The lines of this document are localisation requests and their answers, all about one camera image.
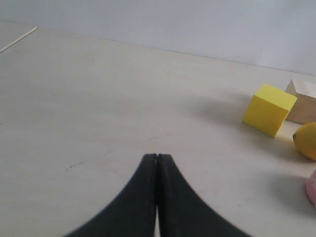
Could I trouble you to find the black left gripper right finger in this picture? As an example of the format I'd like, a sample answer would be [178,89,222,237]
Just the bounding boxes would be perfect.
[157,154,249,237]

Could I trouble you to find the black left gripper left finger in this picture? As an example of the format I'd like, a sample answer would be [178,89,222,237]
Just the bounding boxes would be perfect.
[67,154,157,237]

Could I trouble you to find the pink toy cake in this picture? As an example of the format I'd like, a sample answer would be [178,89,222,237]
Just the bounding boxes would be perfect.
[305,170,316,207]

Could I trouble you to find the yellow foam cube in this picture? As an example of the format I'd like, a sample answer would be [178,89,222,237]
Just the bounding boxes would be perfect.
[242,84,297,138]

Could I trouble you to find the yellow lemon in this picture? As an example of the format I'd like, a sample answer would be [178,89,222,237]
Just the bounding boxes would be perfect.
[292,122,316,160]

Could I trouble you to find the light wooden cube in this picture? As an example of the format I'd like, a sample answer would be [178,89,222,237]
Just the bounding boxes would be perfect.
[285,79,316,124]

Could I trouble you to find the white strip on table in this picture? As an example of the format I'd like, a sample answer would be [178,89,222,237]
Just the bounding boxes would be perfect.
[0,27,38,53]

